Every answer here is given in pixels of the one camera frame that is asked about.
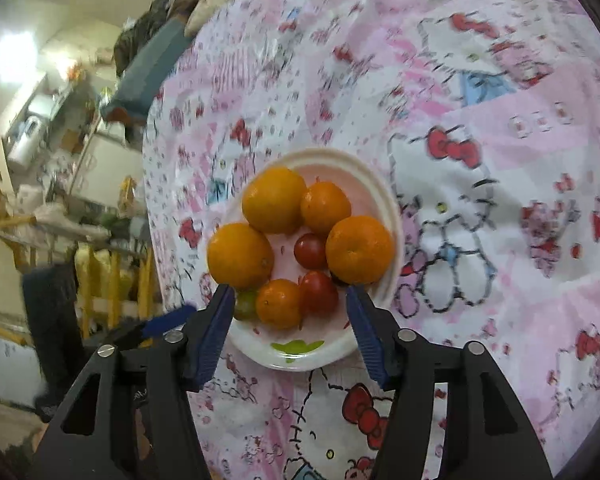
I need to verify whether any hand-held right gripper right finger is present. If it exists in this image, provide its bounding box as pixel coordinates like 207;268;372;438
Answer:
344;284;553;480

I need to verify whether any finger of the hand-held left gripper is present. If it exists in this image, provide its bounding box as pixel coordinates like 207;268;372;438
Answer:
111;304;199;361

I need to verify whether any pink cartoon cat tablecloth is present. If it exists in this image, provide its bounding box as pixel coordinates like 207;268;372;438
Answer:
141;0;600;480

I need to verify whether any yellow wooden rail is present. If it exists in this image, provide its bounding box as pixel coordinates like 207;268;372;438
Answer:
0;215;157;346

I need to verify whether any medium orange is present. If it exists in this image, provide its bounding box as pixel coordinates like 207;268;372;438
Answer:
325;215;395;285

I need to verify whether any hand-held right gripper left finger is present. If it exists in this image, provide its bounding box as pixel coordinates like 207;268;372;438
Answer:
27;283;237;480

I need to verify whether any dark grey pants leg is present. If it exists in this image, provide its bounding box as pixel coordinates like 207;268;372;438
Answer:
21;260;88;423

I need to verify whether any small orange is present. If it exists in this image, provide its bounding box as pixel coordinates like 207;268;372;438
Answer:
300;181;353;235
255;279;303;331

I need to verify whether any white appliance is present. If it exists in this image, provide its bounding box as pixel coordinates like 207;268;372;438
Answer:
6;115;49;172

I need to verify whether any large red cherry tomato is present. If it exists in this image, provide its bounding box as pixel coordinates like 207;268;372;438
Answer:
299;270;339;317

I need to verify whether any green cherry tomato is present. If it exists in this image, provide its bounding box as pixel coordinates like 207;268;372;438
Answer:
233;289;259;322

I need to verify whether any beige stuffed toy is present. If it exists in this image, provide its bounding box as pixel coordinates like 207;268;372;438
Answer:
17;201;112;242

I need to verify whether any blue grey cushion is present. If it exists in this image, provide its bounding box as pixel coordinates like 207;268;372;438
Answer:
101;16;197;125

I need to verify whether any large orange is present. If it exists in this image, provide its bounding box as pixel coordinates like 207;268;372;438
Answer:
241;167;308;235
207;222;275;289

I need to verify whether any pink strawberry-shaped plate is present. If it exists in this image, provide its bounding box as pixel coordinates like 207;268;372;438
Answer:
224;148;404;372

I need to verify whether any small red cherry tomato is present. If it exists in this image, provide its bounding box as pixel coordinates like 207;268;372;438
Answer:
293;233;329;270

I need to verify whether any white cabinet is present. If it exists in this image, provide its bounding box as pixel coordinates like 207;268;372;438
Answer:
72;122;147;203

